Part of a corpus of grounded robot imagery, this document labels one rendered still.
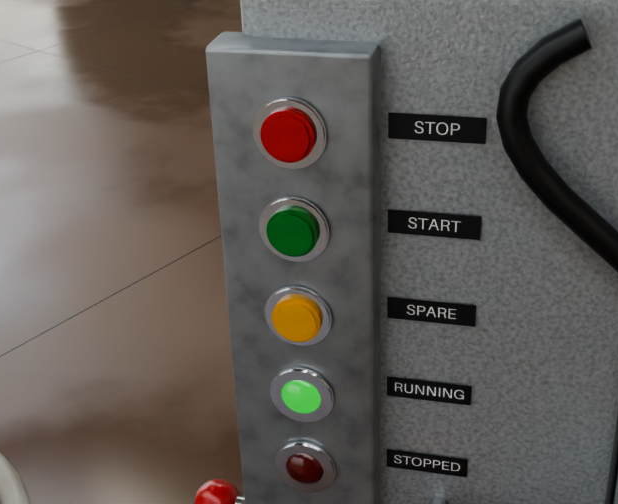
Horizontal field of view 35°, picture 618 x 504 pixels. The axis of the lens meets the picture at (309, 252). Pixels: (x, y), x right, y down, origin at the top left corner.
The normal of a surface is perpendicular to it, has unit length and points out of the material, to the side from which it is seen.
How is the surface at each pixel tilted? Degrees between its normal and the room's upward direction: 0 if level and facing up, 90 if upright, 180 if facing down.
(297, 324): 90
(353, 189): 90
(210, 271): 0
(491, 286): 90
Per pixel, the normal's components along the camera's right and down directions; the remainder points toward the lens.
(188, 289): -0.04, -0.88
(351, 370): -0.24, 0.48
